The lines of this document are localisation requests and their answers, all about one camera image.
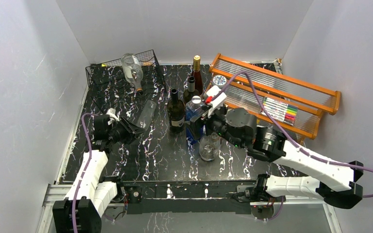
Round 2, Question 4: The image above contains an aluminium base frame rail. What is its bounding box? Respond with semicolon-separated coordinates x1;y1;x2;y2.
36;182;341;233

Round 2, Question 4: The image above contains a coloured marker pen set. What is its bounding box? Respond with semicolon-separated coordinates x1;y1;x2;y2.
263;97;298;126

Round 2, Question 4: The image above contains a green bottle silver cap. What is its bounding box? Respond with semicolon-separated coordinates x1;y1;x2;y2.
183;76;200;104

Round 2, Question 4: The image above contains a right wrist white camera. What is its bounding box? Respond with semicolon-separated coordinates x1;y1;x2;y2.
204;85;227;118

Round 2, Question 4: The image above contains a dark red wine bottle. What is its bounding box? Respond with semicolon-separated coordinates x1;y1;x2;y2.
191;55;203;95

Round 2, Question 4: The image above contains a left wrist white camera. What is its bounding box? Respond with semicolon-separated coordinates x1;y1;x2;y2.
106;108;119;125

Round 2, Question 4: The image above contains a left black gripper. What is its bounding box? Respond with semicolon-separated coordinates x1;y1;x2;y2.
108;116;145;145

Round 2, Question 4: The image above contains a slim clear glass bottle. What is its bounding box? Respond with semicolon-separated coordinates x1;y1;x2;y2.
136;100;157;130

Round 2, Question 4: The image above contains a clear bottle blue label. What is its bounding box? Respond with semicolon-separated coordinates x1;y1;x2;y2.
199;133;221;161

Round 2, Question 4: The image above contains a blue white lidded jar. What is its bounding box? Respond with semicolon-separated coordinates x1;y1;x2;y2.
212;75;227;89

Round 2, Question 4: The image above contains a dark green labelled wine bottle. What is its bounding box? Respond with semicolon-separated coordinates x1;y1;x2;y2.
167;88;185;133

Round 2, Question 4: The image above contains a clear bottle copper neck band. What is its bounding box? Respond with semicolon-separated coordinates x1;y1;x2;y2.
121;53;143;95

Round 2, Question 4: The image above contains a black wire wine rack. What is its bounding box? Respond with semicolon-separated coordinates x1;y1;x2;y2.
85;50;167;110

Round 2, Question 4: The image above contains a wrist white camera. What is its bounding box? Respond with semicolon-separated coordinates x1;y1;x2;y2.
106;108;119;125
204;85;227;118

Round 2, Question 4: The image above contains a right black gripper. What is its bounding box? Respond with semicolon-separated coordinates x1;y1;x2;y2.
183;103;244;150

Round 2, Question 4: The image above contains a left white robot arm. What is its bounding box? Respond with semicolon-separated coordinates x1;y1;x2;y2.
52;112;149;233

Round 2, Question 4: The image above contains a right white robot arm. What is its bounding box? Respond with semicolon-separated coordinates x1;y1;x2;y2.
185;107;363;209

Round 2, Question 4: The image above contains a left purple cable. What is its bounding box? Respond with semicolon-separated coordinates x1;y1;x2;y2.
71;112;117;233

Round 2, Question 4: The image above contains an orange wooden shelf rack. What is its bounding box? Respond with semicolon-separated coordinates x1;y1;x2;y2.
209;53;341;144

